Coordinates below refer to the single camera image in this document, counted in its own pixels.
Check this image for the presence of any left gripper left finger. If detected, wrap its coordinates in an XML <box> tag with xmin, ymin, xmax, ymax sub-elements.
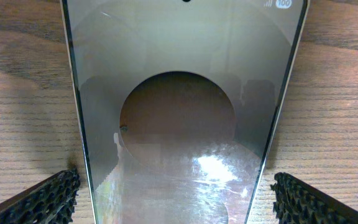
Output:
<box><xmin>0</xmin><ymin>169</ymin><xmax>81</xmax><ymax>224</ymax></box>

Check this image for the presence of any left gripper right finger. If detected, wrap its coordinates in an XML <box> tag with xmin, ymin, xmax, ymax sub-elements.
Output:
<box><xmin>270</xmin><ymin>172</ymin><xmax>358</xmax><ymax>224</ymax></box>

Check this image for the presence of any Galaxy S25 Ultra smartphone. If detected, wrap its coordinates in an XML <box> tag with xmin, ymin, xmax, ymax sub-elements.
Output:
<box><xmin>61</xmin><ymin>0</ymin><xmax>310</xmax><ymax>223</ymax></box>

